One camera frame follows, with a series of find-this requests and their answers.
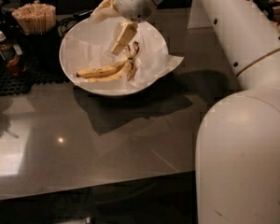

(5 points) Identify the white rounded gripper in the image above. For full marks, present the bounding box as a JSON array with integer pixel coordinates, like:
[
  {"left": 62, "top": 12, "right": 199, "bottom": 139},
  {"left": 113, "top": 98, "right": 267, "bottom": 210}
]
[{"left": 89, "top": 0, "right": 157, "bottom": 55}]

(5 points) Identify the spotted yellow banana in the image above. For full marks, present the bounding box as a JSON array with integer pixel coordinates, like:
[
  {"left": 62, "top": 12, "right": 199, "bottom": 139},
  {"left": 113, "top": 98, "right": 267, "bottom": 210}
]
[
  {"left": 77, "top": 46, "right": 132, "bottom": 78},
  {"left": 88, "top": 41, "right": 139, "bottom": 82}
]

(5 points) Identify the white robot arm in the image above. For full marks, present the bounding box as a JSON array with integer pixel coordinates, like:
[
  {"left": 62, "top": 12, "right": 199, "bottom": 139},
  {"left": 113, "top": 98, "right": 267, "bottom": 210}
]
[{"left": 195, "top": 0, "right": 280, "bottom": 224}]

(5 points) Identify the white bowl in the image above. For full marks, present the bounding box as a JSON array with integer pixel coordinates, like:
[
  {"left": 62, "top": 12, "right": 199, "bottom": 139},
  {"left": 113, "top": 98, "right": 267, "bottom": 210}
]
[{"left": 58, "top": 14, "right": 169, "bottom": 97}]

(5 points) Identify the white paper liner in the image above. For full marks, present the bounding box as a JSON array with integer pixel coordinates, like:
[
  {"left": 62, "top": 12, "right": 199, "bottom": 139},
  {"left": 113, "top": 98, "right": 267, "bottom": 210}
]
[{"left": 63, "top": 16, "right": 185, "bottom": 91}]

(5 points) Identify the black stir stick cup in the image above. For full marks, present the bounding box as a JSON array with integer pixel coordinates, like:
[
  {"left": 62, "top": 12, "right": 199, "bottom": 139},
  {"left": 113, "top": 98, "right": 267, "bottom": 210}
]
[{"left": 23, "top": 27, "right": 61, "bottom": 75}]

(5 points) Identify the bundle of wooden stir sticks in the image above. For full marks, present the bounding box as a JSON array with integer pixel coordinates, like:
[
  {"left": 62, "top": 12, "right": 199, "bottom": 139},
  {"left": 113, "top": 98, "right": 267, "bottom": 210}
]
[{"left": 11, "top": 3, "right": 56, "bottom": 35}]

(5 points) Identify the black rubber grid mat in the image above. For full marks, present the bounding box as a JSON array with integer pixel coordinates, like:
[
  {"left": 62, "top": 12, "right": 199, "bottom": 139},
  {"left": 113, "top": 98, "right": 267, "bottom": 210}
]
[{"left": 0, "top": 55, "right": 69, "bottom": 96}]

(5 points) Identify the small brown sauce bottle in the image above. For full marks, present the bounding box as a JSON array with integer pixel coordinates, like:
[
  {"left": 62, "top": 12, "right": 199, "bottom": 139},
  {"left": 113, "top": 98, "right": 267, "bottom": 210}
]
[{"left": 0, "top": 31, "right": 26, "bottom": 77}]

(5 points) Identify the black cable with adapter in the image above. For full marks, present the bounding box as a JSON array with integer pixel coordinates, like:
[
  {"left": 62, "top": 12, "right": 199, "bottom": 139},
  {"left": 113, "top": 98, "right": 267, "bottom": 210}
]
[{"left": 56, "top": 8, "right": 94, "bottom": 37}]

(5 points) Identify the black wire condiment rack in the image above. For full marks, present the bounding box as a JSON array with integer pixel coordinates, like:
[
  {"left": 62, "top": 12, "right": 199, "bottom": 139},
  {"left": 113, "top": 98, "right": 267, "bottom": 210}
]
[{"left": 263, "top": 0, "right": 280, "bottom": 29}]

